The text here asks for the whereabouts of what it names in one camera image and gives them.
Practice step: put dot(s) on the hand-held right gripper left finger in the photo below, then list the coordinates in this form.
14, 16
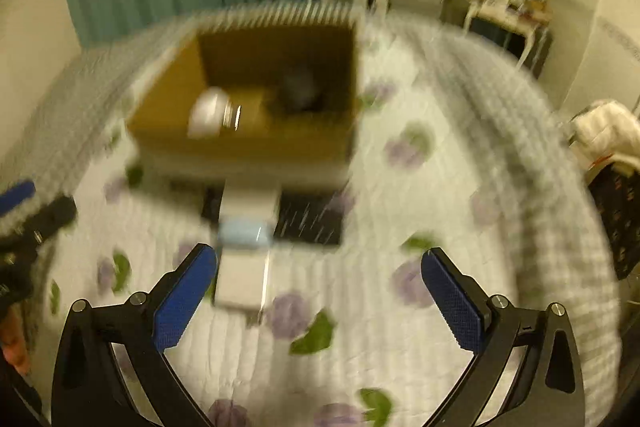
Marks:
182, 304

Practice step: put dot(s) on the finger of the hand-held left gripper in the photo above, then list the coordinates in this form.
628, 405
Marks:
15, 197
52, 213

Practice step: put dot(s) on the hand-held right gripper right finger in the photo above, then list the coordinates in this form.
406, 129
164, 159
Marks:
455, 302

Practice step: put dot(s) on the white box with blue band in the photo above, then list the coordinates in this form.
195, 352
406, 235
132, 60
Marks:
245, 267

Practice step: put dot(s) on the brown cardboard box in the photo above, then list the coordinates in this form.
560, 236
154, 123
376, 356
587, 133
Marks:
250, 142

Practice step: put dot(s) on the white floral quilt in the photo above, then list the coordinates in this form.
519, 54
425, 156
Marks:
360, 287

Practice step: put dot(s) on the white round jar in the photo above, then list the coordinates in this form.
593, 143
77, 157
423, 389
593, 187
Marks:
207, 113

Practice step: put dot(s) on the dark patterned bag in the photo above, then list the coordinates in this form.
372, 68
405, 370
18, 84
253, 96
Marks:
620, 217

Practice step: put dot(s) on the white towel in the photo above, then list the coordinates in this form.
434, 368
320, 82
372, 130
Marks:
607, 129

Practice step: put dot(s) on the dark round object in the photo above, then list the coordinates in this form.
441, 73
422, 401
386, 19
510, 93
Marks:
300, 92

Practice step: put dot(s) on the white side table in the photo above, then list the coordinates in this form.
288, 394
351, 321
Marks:
520, 19

